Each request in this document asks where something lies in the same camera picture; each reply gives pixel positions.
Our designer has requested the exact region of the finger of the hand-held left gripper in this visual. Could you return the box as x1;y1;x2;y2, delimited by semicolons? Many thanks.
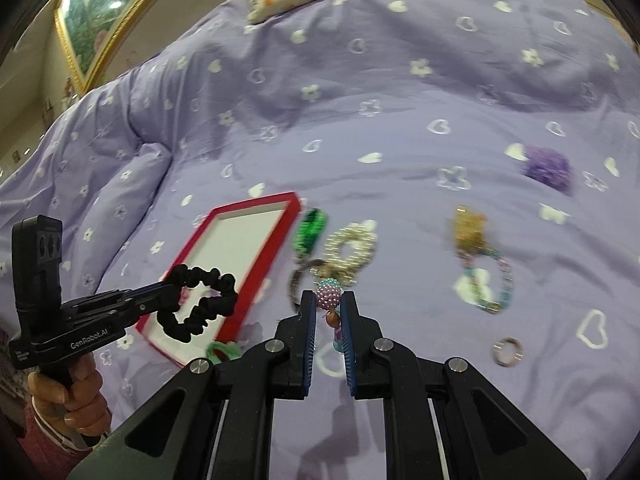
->
125;292;179;329
127;280;184;304

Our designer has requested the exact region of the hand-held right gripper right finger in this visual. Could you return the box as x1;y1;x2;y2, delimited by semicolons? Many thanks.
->
341;291;587;480

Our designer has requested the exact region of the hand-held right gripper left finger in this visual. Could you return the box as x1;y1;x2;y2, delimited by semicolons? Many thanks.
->
107;290;318;480

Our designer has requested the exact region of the black scrunchie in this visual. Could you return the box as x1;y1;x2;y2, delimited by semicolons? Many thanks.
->
156;264;240;345

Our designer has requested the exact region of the pink blue bead ball keychain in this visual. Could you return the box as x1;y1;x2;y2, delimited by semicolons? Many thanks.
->
287;259;352;357

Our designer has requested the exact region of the red jewelry tray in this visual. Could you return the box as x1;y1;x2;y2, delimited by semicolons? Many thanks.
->
136;191;303;367

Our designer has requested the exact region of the person's left forearm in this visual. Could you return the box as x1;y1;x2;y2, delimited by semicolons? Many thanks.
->
20;400;108;480

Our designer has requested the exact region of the person's left hand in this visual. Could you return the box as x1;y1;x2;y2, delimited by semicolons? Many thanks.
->
27;354;113;442

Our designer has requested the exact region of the green hair clip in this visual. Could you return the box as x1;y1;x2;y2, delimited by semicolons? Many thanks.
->
292;208;329;256

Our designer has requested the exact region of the purple heart print blanket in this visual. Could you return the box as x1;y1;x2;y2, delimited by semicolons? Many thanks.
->
0;0;640;480

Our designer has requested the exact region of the gold framed picture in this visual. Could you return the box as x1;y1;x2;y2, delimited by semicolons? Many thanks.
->
54;0;202;95

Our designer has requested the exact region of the green ring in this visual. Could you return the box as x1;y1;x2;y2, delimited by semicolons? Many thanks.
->
205;341;244;365

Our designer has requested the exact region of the pearl bracelet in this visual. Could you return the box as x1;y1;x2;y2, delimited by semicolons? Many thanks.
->
324;222;378;277

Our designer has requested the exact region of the silver ring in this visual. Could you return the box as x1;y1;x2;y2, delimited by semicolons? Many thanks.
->
491;337;524;367

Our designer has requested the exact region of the colourful bead bracelet gold charm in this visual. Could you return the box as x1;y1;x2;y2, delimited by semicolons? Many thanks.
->
452;205;514;316

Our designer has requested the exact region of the purple fluffy hair tie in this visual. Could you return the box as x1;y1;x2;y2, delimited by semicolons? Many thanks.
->
522;146;574;195

